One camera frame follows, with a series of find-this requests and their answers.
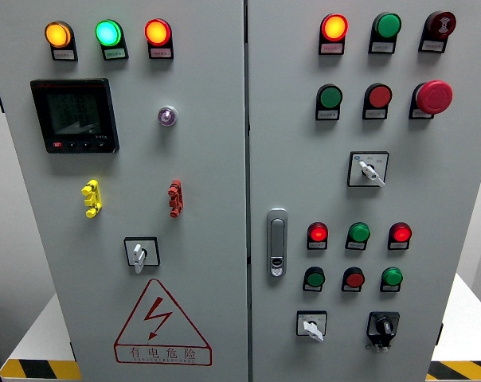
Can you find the grey cabinet door with display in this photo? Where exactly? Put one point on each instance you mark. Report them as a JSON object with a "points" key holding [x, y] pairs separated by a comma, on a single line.
{"points": [[204, 159]]}

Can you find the silver door lock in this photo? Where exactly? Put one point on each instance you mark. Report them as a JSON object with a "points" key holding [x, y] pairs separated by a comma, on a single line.
{"points": [[277, 238]]}

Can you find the small red lit lamp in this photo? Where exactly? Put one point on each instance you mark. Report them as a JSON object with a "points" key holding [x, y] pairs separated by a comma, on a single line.
{"points": [[318, 233], [401, 233]]}

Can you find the white clear lamp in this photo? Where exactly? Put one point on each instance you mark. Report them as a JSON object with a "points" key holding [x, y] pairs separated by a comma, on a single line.
{"points": [[167, 115]]}

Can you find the small green push button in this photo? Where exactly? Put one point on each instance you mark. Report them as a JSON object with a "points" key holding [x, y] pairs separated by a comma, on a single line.
{"points": [[315, 279]]}

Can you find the small green lamp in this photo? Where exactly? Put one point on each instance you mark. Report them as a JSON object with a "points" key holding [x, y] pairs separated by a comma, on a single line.
{"points": [[359, 232], [392, 276]]}

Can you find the large green push button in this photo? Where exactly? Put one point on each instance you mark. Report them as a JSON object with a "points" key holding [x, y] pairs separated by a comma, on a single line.
{"points": [[330, 96]]}

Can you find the small red push button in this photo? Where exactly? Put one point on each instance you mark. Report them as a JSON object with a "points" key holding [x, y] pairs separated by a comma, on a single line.
{"points": [[354, 279]]}

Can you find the red warning triangle sticker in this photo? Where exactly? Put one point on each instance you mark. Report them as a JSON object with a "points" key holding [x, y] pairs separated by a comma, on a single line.
{"points": [[157, 314]]}

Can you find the large red push button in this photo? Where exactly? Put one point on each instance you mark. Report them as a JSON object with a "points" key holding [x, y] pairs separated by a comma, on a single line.
{"points": [[380, 96]]}

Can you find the large red lit lamp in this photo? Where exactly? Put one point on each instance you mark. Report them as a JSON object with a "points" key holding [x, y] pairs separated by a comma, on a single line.
{"points": [[157, 32], [334, 27]]}

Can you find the black display meter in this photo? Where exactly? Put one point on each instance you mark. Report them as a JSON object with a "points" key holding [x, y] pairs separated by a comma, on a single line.
{"points": [[75, 113]]}

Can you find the grey cabinet door with lock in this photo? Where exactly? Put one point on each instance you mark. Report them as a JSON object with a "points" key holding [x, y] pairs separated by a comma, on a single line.
{"points": [[423, 179]]}

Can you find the bright green lit lamp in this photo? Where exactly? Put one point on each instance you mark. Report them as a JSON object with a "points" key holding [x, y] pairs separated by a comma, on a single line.
{"points": [[108, 33]]}

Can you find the large red stop button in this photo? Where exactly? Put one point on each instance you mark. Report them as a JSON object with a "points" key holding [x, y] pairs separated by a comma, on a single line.
{"points": [[435, 96]]}

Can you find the large dark green lamp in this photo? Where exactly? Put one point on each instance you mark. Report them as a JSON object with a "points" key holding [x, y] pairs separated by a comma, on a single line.
{"points": [[388, 25]]}

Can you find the yellow round lamp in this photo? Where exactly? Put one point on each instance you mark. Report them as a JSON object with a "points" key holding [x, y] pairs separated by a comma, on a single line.
{"points": [[57, 34]]}

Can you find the dark red buzzer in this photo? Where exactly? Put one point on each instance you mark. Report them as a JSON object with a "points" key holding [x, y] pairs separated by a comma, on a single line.
{"points": [[443, 23]]}

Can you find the black yellow striped tape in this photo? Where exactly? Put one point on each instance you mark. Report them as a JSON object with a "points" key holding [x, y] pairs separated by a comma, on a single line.
{"points": [[463, 370], [37, 370]]}

